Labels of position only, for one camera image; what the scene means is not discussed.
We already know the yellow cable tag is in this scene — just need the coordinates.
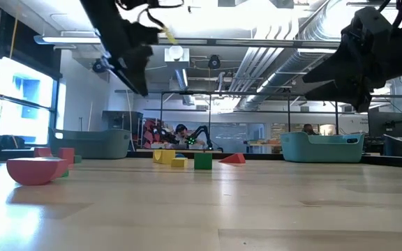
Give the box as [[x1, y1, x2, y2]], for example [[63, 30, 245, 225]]
[[162, 26, 178, 45]]

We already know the red triangular block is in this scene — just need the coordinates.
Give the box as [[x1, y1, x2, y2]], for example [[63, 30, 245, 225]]
[[218, 153, 247, 165]]

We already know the dark green plastic bin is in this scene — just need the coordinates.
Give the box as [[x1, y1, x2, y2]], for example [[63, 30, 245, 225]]
[[48, 128, 132, 160]]

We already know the black metal table frame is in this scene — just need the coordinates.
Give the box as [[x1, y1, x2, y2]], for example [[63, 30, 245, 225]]
[[0, 149, 402, 171]]

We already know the large window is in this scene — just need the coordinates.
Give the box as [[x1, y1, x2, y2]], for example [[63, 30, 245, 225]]
[[0, 57, 61, 146]]

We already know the red panel stack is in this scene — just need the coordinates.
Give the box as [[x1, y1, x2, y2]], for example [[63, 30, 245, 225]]
[[141, 118, 165, 150]]

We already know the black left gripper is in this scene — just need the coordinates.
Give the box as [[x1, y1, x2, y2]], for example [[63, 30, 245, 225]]
[[80, 0, 163, 96]]

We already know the long yellow block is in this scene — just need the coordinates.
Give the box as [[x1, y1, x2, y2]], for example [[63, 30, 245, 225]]
[[170, 157, 189, 169]]

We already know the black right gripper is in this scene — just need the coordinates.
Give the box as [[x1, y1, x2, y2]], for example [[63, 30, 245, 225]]
[[301, 7, 397, 113]]

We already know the large green block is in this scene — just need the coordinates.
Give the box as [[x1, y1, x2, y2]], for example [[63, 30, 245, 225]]
[[193, 153, 213, 171]]

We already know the red arch block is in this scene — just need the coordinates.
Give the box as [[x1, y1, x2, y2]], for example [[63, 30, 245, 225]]
[[33, 146, 76, 165]]

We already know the person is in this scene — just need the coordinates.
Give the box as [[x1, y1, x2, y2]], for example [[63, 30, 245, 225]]
[[301, 123, 320, 136], [172, 123, 207, 149]]

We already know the yellow arch block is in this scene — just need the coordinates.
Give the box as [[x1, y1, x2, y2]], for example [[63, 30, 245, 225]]
[[152, 149, 177, 165]]

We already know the silver air duct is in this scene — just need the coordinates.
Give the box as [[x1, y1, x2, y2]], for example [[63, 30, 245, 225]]
[[237, 0, 348, 111]]

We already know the teal plastic bin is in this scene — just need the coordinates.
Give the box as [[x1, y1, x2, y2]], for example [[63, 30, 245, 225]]
[[280, 131, 365, 164]]

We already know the red half-round block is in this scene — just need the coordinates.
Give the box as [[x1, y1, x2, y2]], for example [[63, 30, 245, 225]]
[[6, 156, 68, 186]]

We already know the black monitor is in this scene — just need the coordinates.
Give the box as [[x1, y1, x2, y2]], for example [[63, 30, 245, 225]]
[[367, 111, 402, 139]]

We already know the ceiling light bar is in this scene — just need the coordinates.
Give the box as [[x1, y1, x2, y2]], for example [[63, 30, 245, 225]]
[[33, 34, 103, 45]]

